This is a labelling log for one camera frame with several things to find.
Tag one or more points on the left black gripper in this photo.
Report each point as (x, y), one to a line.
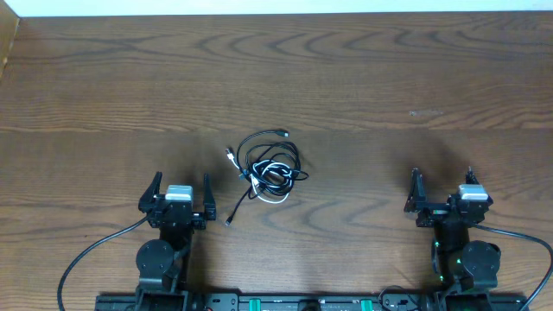
(175, 214)

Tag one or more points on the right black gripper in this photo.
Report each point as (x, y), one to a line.
(416, 202)

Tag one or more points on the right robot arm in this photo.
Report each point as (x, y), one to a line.
(467, 268)

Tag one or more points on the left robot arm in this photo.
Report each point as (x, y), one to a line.
(163, 262)

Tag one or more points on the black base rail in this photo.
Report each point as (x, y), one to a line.
(234, 302)

